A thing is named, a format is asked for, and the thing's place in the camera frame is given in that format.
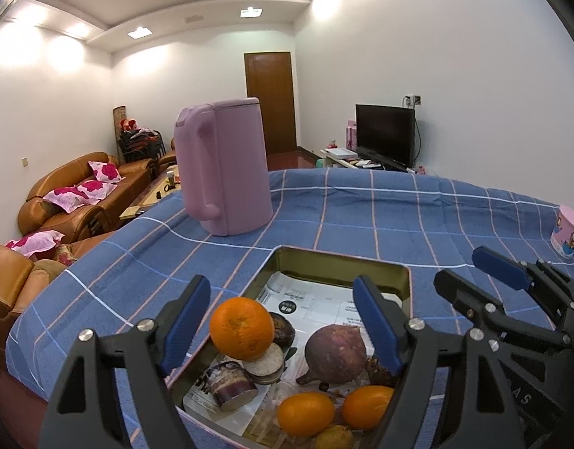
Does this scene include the black power cable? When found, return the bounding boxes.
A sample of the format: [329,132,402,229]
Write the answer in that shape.
[413,105,424,169]

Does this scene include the pale-ended sugarcane piece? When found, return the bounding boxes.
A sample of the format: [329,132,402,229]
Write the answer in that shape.
[242,343,286,377]

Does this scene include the pink tin box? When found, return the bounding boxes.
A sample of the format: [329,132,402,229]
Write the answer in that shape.
[168,244,412,449]

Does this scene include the brown wooden door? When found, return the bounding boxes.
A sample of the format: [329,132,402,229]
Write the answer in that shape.
[243,51,298,155]

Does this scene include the pink paper cup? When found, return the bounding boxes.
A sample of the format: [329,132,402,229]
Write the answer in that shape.
[550,204,574,259]

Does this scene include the brown leather armchair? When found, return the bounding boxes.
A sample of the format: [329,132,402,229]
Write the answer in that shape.
[0,229,122,361]

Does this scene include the purple round root vegetable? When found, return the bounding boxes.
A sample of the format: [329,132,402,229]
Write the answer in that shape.
[296,324,367,390]

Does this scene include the pink floral pillow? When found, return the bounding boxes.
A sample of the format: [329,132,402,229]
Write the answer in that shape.
[5,230,64,258]
[88,160,125,183]
[42,187,94,213]
[76,180,118,204]

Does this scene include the pink electric kettle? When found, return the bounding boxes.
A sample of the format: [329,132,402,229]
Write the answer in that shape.
[174,97,274,237]

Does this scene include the purple sugarcane piece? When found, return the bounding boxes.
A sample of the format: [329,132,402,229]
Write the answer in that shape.
[210,361,260,412]

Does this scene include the black metal rack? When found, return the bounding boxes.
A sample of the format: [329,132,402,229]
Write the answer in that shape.
[119,128,166,164]

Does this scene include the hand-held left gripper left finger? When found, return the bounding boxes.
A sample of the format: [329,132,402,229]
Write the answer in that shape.
[43,275,212,449]

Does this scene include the small orange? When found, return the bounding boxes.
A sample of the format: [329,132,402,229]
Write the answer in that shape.
[342,385,395,431]
[276,392,336,438]

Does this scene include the short brown leather sofa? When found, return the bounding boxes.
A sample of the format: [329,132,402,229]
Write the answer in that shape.
[157,138,178,169]

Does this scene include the large orange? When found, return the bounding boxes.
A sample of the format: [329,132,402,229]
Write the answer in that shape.
[209,296,275,362]

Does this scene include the brown patterned cushion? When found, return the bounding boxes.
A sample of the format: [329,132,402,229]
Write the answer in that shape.
[44,243,77,267]

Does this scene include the brown standing decoration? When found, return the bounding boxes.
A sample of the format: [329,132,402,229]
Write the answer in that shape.
[112,105,128,150]

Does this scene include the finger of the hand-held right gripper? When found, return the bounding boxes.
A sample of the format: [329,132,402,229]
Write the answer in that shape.
[433,268,565,343]
[473,245,574,320]

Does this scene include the small brown round fruit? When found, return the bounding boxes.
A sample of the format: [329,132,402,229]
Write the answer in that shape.
[310,425,355,449]

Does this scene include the white paper leaflet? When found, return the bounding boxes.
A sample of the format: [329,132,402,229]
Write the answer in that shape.
[184,271,404,447]

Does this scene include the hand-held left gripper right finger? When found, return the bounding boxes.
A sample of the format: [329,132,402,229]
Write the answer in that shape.
[352,275,522,449]

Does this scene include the low television stand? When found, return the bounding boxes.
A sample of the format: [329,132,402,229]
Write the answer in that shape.
[321,147,437,176]

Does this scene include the black television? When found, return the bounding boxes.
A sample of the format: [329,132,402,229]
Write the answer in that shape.
[355,104,417,171]

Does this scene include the blue plaid tablecloth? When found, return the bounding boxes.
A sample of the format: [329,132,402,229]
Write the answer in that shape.
[5,167,574,449]

